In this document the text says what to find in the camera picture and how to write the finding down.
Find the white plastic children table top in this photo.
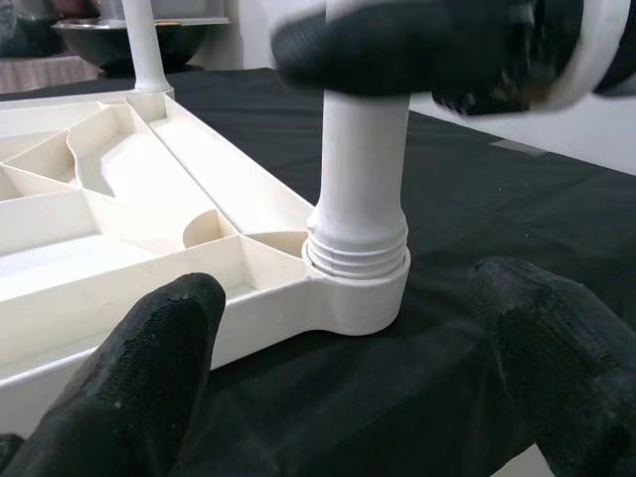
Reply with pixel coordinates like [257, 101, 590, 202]
[0, 87, 413, 398]

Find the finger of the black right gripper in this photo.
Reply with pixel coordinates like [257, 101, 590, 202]
[270, 0, 519, 98]

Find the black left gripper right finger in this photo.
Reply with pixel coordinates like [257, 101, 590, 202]
[469, 256, 636, 477]

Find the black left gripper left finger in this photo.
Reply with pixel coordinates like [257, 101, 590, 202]
[0, 271, 229, 477]

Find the white plastic table leg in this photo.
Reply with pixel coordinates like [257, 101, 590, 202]
[121, 0, 175, 98]
[301, 0, 412, 279]

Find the black bag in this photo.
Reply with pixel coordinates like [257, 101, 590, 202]
[9, 7, 69, 59]

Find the grey tape strip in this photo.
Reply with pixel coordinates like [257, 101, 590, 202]
[489, 138, 546, 159]

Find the beige skirted side table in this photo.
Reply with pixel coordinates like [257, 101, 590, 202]
[0, 54, 100, 95]

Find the clear plastic storage box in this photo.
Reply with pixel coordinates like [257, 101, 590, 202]
[113, 0, 235, 26]

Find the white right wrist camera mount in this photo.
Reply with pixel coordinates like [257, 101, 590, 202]
[539, 0, 628, 111]

